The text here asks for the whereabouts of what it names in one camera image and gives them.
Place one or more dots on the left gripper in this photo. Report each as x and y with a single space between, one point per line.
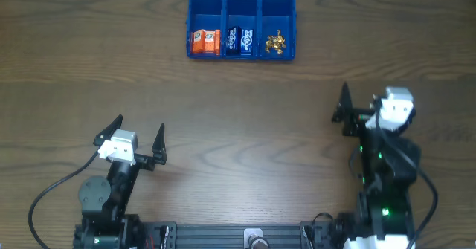
145 161

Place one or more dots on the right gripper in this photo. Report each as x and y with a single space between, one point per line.
353 122

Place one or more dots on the blue candy pack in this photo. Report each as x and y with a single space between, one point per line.
233 41
247 41

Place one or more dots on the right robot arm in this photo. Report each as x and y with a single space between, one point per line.
390 174

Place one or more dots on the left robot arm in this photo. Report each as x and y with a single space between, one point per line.
94 197

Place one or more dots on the blue tray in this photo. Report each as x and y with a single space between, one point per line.
241 15

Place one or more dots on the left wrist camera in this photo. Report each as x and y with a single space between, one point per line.
119 146

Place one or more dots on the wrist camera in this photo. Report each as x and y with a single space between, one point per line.
119 146
392 107

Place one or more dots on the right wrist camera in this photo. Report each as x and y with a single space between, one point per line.
392 107

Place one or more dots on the mounting rail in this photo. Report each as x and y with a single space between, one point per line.
223 236

